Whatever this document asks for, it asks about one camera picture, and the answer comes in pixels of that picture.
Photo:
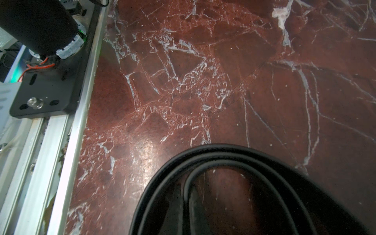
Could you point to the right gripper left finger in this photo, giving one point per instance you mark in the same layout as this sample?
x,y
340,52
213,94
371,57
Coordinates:
x,y
173,220

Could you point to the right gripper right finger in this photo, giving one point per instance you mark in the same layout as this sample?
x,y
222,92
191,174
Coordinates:
x,y
198,223

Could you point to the black belt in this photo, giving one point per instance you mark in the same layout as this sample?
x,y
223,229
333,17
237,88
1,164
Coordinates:
x,y
291,204

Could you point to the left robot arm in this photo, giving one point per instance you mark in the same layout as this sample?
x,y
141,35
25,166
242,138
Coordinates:
x,y
47,28

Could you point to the aluminium front rail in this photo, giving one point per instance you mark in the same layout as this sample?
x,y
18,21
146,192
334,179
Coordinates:
x,y
39,156

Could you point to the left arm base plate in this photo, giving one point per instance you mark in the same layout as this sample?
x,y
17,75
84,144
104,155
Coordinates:
x,y
56,91

